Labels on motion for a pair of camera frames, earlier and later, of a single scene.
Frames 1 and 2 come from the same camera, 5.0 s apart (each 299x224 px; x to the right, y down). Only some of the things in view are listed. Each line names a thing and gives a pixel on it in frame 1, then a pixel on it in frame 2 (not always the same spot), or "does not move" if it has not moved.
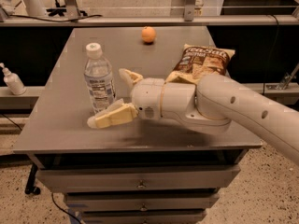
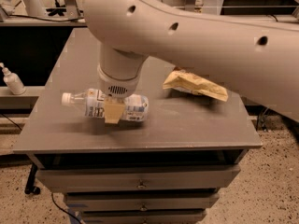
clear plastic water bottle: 99,77 -> 135,107
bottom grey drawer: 143,216 does not move
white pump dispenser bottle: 13,81 does not move
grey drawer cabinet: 142,171 does not move
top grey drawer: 136,178 does not move
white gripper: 147,97 -> 118,86
